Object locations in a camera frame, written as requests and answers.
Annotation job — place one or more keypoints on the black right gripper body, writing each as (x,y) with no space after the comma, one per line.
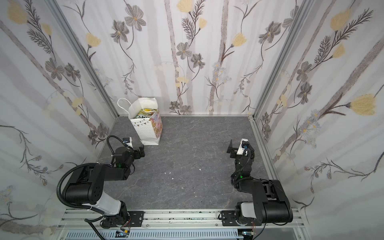
(235,153)

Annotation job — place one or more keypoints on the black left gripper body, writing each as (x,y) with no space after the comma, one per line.
(140,151)

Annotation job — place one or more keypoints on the white cartoon paper gift bag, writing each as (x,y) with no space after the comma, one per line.
(150,129)

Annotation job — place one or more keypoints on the green Fox's candy bag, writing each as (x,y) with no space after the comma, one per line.
(145,113)

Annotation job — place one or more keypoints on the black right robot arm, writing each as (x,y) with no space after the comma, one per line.
(269,202)

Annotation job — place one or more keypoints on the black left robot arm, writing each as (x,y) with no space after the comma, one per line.
(82,187)

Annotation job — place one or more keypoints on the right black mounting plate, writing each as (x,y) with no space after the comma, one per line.
(228,218)

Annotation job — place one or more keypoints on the black mounting plate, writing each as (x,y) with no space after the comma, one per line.
(228,218)
(136,219)

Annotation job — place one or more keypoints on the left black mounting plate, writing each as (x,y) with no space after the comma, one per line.
(136,219)

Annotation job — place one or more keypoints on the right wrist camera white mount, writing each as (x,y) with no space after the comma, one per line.
(244,148)

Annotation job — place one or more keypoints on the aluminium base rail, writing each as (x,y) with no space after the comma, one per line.
(73,226)

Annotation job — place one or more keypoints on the white vented cable duct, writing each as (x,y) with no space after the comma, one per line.
(191,234)

